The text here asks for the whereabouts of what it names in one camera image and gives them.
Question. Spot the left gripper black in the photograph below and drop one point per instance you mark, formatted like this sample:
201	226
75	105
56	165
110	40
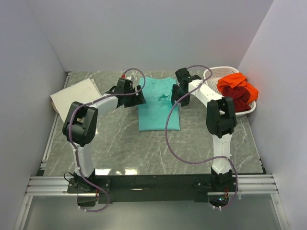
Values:
138	100

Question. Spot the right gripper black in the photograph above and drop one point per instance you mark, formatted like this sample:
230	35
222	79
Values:
174	96

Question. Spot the teal t shirt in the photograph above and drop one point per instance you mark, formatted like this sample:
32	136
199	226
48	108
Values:
153	114

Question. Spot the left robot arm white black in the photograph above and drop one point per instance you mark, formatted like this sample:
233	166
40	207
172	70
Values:
81	120

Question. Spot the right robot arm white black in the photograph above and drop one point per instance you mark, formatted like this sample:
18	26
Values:
220	116

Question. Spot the white plastic laundry basket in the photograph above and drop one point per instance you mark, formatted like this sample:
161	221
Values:
220	72

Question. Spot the folded cream t shirt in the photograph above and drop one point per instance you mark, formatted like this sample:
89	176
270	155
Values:
83	92

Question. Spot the orange t shirt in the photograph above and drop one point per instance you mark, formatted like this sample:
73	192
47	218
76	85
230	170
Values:
238	80

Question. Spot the dark red t shirt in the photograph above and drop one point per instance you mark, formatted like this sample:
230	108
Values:
240	96

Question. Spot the folded tan t shirt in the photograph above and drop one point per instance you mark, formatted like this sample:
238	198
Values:
53	106

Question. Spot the black base crossbar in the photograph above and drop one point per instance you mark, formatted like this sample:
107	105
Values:
142	188

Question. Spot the aluminium frame rail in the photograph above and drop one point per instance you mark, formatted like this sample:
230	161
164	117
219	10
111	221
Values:
57	186

